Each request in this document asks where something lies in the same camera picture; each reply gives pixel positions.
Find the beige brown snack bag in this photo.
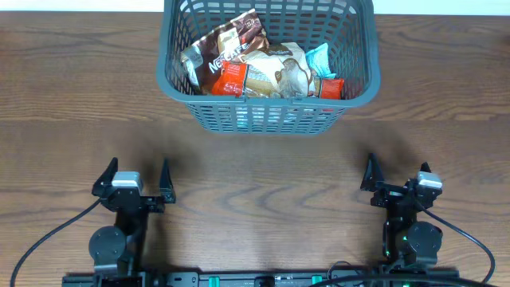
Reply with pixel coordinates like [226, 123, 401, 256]
[241, 42, 312, 99]

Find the grey plastic basket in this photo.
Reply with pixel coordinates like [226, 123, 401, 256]
[156, 0, 381, 135]

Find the teal snack packet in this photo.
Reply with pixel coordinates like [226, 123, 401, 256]
[305, 43, 336, 79]

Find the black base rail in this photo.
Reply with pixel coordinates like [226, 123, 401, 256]
[61, 269, 461, 287]

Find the orange pasta package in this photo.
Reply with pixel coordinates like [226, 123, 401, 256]
[211, 62, 344, 100]

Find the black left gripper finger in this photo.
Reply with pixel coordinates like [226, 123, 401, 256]
[92, 157, 118, 197]
[159, 159, 176, 203]

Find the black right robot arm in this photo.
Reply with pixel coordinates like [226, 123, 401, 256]
[360, 153, 443, 268]

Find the white tissue multipack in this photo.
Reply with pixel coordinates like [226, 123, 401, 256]
[235, 106, 316, 128]

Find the brown Nescafe Gold pouch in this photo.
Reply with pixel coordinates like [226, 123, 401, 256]
[180, 9, 269, 94]

